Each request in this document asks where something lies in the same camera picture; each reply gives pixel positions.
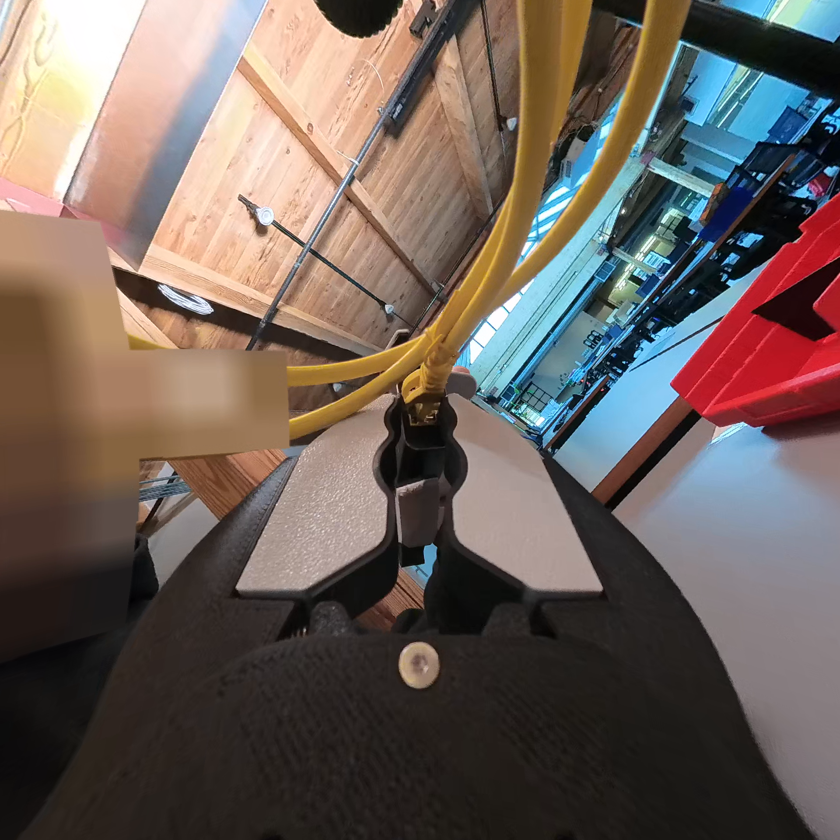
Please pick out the red plastic bin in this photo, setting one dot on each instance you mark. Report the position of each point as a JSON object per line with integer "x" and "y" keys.
{"x": 754, "y": 367}

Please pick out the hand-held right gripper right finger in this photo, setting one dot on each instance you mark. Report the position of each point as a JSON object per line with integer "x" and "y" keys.
{"x": 518, "y": 518}

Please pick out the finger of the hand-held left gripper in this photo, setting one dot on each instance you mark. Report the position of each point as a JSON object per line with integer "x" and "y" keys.
{"x": 418, "y": 515}

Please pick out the black ethernet splitter box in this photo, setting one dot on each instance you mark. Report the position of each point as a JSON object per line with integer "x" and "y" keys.
{"x": 420, "y": 459}

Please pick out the black stand pole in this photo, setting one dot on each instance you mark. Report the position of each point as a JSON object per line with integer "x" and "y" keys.
{"x": 741, "y": 39}

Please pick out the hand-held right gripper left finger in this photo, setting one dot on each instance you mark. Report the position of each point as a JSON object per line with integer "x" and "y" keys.
{"x": 315, "y": 518}

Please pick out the black bin divider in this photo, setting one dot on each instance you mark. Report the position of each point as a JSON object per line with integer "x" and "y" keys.
{"x": 800, "y": 302}

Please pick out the ceiling track spotlight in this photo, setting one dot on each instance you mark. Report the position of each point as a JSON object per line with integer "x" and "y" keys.
{"x": 264, "y": 216}

